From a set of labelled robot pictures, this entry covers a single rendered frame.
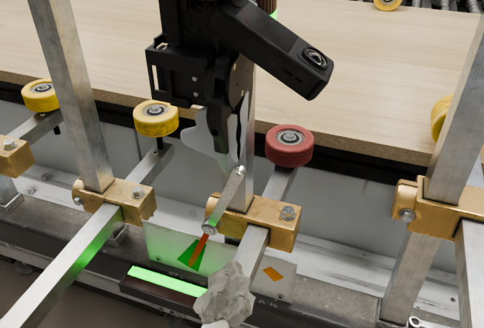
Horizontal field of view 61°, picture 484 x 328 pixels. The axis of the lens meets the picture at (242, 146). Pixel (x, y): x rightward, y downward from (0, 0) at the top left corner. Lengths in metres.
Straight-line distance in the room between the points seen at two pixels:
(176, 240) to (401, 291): 0.34
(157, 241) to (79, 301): 0.95
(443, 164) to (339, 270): 0.43
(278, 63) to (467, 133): 0.21
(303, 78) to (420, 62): 0.69
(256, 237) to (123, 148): 0.48
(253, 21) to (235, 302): 0.32
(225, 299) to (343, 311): 0.26
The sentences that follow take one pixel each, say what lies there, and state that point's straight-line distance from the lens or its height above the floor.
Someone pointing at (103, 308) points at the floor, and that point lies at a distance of 1.61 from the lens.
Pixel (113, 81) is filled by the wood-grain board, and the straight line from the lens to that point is 0.90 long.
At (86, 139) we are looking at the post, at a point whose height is 0.94.
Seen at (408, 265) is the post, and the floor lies 0.85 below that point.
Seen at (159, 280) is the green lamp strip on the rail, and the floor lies 0.70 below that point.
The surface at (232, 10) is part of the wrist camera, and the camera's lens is 0.36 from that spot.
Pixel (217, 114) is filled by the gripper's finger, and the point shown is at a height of 1.10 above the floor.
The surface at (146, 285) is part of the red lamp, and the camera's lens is 0.75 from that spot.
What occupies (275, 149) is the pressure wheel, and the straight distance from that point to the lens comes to 0.66.
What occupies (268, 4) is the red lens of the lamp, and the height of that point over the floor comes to 1.15.
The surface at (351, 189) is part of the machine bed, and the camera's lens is 0.81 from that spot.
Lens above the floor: 1.30
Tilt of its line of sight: 37 degrees down
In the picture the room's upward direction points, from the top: straight up
